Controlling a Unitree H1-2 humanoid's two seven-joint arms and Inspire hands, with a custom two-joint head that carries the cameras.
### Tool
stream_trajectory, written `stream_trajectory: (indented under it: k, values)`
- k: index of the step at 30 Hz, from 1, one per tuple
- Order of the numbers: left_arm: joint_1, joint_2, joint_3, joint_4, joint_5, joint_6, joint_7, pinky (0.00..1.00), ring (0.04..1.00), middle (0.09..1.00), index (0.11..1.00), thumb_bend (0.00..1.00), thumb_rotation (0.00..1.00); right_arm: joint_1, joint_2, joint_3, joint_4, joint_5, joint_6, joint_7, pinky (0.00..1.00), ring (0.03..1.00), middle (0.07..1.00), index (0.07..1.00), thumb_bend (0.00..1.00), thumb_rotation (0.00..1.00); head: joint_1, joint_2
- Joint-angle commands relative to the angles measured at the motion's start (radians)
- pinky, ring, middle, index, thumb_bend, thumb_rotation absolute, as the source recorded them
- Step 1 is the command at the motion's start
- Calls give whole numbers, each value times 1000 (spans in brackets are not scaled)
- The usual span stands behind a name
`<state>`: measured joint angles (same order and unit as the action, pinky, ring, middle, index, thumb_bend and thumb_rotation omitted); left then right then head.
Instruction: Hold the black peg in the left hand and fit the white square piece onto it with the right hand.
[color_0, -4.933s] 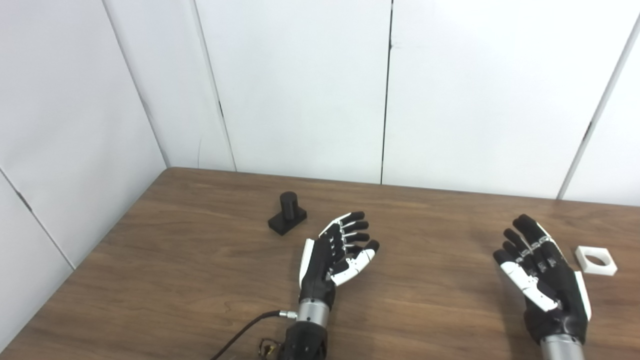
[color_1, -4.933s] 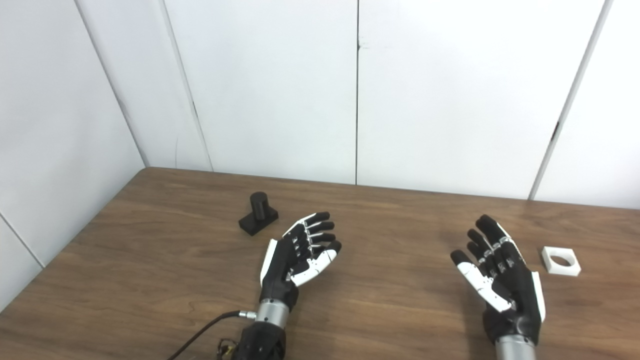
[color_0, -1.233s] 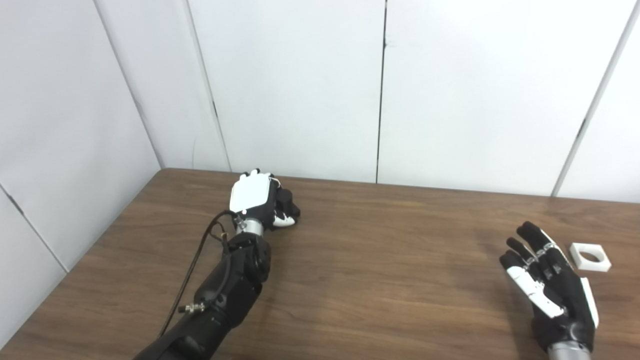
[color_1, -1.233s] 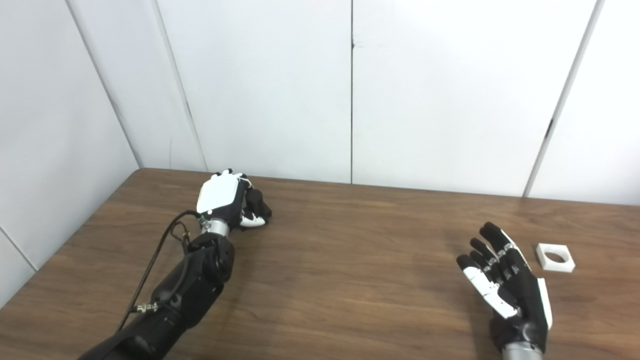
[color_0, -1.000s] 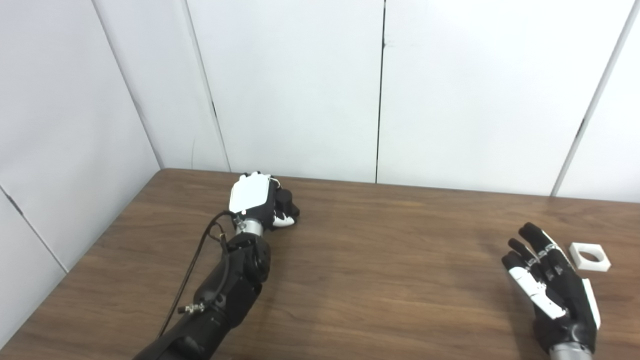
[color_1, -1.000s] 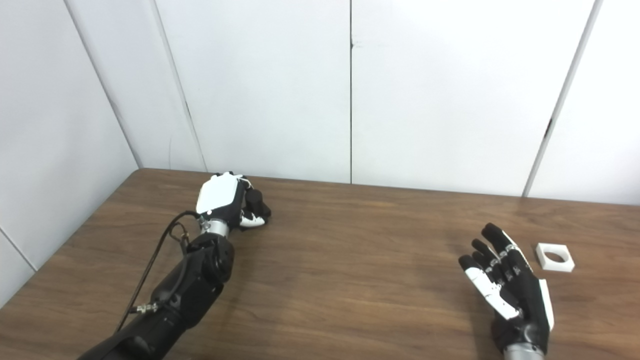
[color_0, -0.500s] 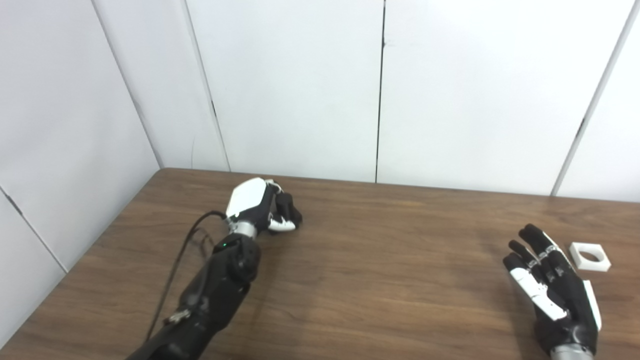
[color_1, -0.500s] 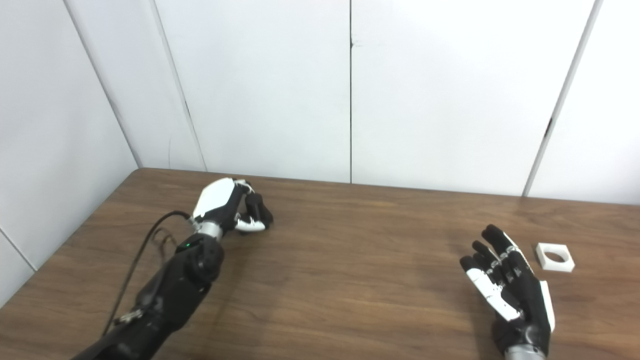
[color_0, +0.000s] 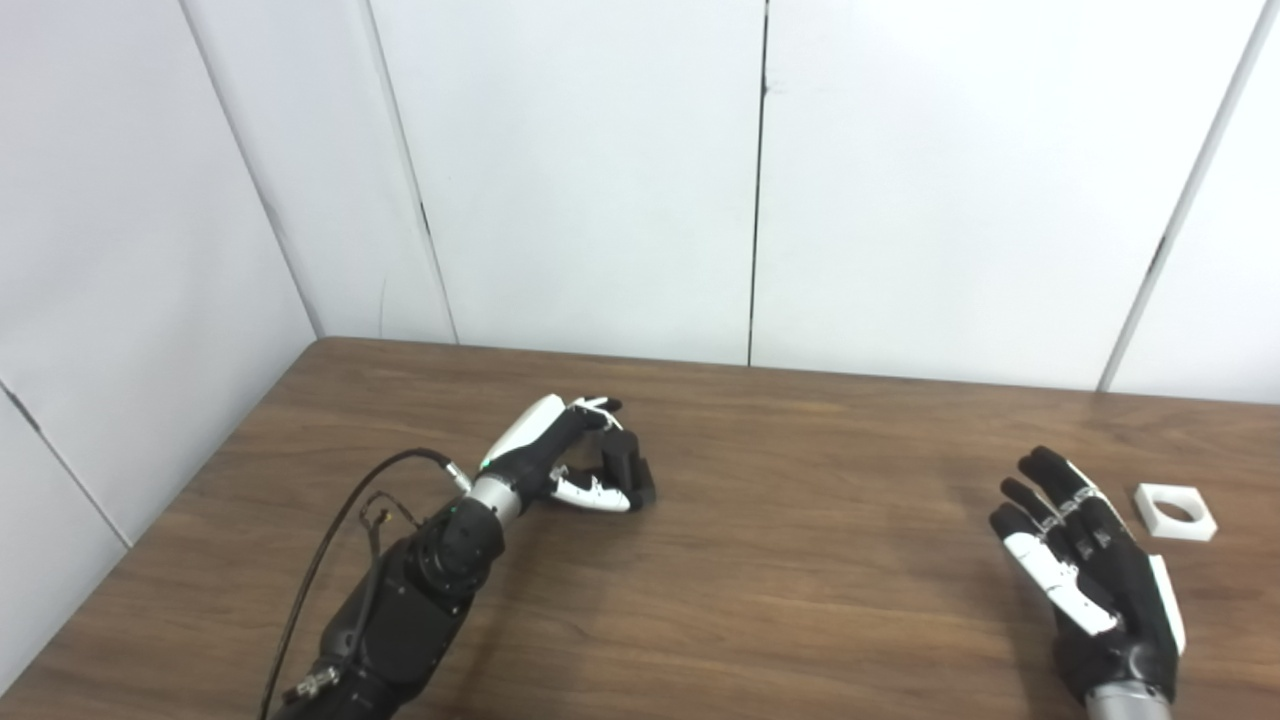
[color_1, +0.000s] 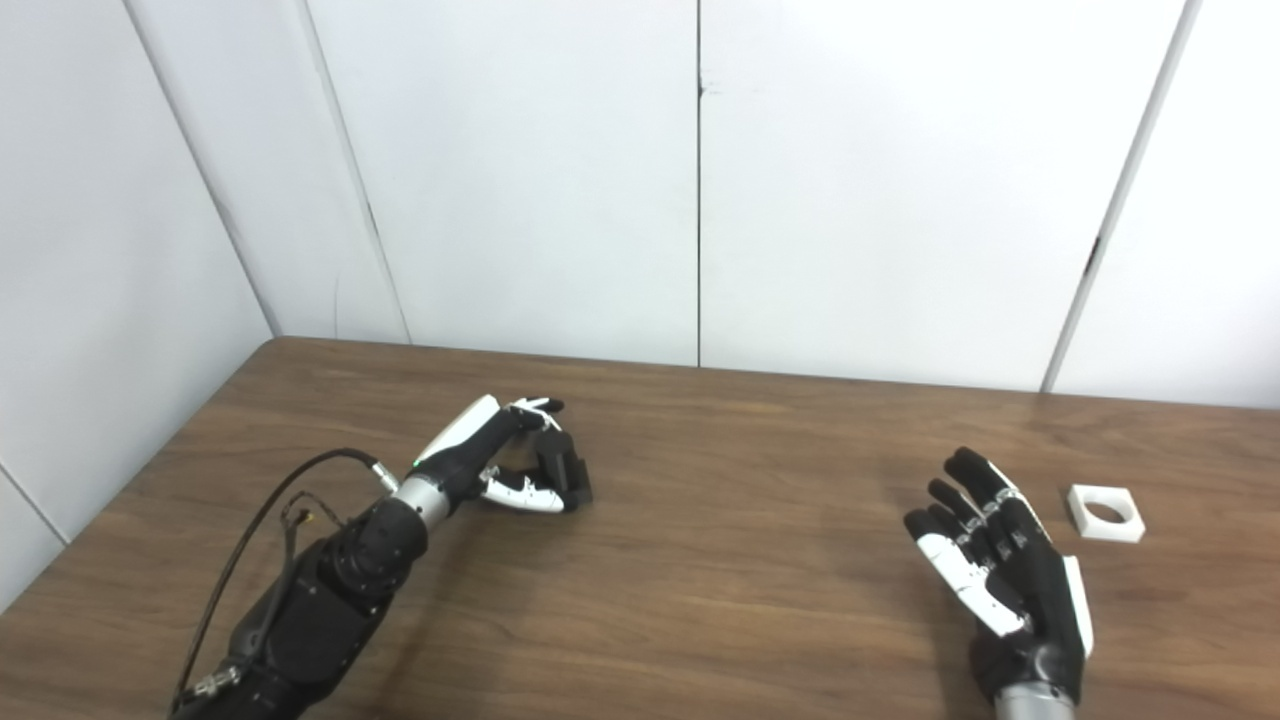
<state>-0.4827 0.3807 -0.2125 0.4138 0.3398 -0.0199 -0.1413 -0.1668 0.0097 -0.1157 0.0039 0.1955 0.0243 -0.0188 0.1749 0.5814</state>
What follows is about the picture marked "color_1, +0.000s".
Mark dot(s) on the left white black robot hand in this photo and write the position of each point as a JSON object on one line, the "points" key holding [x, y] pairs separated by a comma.
{"points": [[465, 450]]}

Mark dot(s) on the black peg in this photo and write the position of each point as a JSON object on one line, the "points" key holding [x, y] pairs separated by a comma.
{"points": [[556, 462]]}

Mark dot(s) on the white square piece with hole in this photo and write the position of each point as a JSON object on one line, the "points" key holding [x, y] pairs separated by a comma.
{"points": [[1082, 520]]}

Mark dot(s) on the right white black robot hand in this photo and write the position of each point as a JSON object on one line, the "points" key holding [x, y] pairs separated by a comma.
{"points": [[1030, 590]]}

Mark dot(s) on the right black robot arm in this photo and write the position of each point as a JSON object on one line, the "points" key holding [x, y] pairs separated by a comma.
{"points": [[1035, 704]]}

